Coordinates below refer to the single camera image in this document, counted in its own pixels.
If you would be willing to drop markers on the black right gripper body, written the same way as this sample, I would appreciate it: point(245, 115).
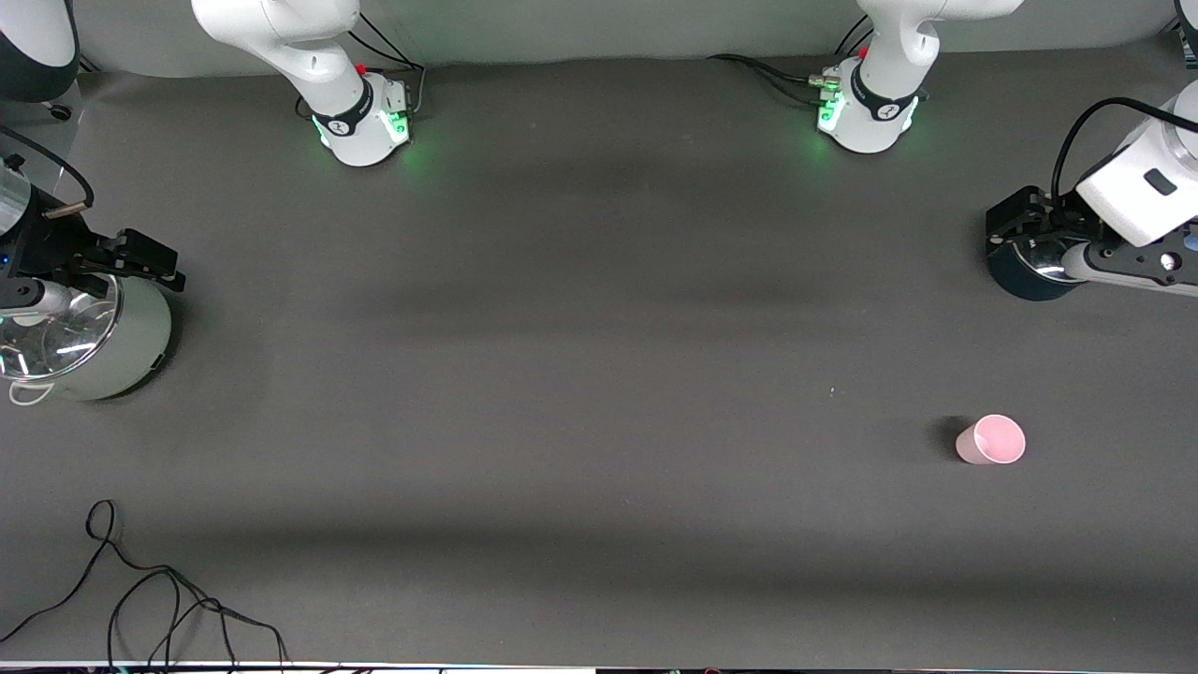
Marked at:
point(51, 245)

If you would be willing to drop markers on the pink plastic cup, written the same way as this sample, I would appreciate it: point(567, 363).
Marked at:
point(992, 440)

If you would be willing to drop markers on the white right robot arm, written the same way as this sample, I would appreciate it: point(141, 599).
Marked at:
point(346, 112)

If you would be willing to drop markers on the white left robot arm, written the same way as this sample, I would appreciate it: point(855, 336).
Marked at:
point(880, 112)

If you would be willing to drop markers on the glass lid blue knob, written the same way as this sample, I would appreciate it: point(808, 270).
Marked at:
point(1046, 255)

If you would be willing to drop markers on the dark blue saucepan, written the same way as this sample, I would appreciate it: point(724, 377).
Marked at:
point(1020, 281)

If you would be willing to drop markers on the pale green cooking pot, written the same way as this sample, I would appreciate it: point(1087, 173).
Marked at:
point(140, 342)

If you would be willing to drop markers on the glass pot lid steel knob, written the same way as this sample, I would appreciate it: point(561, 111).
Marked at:
point(65, 342)

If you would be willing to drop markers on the dark grey table mat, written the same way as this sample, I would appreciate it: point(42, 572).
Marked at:
point(599, 421)

